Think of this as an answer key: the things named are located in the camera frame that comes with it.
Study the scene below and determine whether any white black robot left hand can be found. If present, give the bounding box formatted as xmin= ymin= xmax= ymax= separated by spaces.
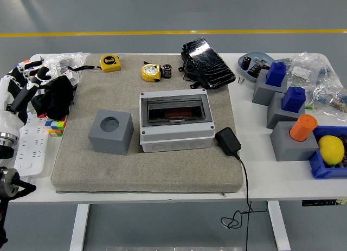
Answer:
xmin=0 ymin=59 xmax=52 ymax=137

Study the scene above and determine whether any grey junction box clear lid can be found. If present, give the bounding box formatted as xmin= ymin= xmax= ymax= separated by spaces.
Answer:
xmin=139 ymin=88 xmax=216 ymax=153

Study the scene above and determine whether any white power strip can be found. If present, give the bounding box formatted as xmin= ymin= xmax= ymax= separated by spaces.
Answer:
xmin=13 ymin=117 xmax=50 ymax=178

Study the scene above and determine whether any small colourful puzzle cube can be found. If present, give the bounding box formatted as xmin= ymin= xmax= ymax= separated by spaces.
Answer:
xmin=44 ymin=117 xmax=68 ymax=138

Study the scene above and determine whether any black cloth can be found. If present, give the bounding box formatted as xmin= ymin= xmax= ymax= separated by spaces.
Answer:
xmin=30 ymin=75 xmax=74 ymax=120

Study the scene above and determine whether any white printed pack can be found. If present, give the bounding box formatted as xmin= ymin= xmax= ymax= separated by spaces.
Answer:
xmin=37 ymin=66 xmax=81 ymax=94

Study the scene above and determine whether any clear bag of small parts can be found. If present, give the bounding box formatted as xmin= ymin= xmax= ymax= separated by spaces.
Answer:
xmin=43 ymin=52 xmax=90 ymax=73

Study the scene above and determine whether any grey block with round hole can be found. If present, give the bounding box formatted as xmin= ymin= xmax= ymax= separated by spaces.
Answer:
xmin=88 ymin=109 xmax=134 ymax=156

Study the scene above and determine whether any white table leg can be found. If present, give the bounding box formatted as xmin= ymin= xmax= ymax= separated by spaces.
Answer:
xmin=69 ymin=204 xmax=90 ymax=251
xmin=268 ymin=201 xmax=291 ymax=251

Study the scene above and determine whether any yellow tape measure white face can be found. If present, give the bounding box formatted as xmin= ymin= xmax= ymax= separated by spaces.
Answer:
xmin=141 ymin=63 xmax=163 ymax=82

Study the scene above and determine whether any grey-brown mat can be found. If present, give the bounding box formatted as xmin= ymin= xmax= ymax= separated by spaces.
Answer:
xmin=51 ymin=53 xmax=244 ymax=194

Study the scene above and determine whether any black capacitor red print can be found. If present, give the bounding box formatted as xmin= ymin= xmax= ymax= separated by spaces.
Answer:
xmin=162 ymin=63 xmax=173 ymax=80

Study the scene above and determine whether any black glossy case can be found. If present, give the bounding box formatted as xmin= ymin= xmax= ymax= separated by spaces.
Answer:
xmin=178 ymin=37 xmax=236 ymax=91

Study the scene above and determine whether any black power adapter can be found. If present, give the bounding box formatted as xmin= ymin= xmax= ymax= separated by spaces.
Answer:
xmin=214 ymin=127 xmax=242 ymax=156

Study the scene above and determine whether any brown capacitor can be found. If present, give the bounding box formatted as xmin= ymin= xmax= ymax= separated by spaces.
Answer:
xmin=247 ymin=63 xmax=261 ymax=78

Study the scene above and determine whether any grey block holder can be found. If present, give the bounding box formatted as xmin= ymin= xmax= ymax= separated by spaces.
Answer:
xmin=269 ymin=121 xmax=320 ymax=162
xmin=266 ymin=91 xmax=307 ymax=130
xmin=252 ymin=69 xmax=288 ymax=107

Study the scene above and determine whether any blue-grey oval tray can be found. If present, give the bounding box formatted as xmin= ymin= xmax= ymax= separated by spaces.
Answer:
xmin=237 ymin=50 xmax=274 ymax=83

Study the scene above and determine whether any blue plastic block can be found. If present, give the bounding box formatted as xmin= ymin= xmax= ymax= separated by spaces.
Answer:
xmin=281 ymin=86 xmax=306 ymax=113
xmin=265 ymin=61 xmax=287 ymax=87

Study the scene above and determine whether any clear bag of resistors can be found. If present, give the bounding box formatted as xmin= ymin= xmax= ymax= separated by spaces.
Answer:
xmin=276 ymin=52 xmax=339 ymax=86
xmin=309 ymin=82 xmax=347 ymax=121

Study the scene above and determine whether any blue plastic bin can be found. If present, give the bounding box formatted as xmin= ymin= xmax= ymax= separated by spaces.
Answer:
xmin=308 ymin=125 xmax=347 ymax=179

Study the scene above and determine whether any black table control panel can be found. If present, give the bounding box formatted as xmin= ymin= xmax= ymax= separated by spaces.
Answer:
xmin=301 ymin=198 xmax=347 ymax=207

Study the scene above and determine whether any yellow lemon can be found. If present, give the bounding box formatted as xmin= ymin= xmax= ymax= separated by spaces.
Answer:
xmin=317 ymin=135 xmax=345 ymax=166

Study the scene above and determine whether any yellow tape measure with strap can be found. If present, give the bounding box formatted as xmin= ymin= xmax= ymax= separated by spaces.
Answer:
xmin=67 ymin=54 xmax=122 ymax=73

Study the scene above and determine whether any black adapter cord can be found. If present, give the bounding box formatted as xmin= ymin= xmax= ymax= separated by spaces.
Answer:
xmin=221 ymin=152 xmax=269 ymax=251

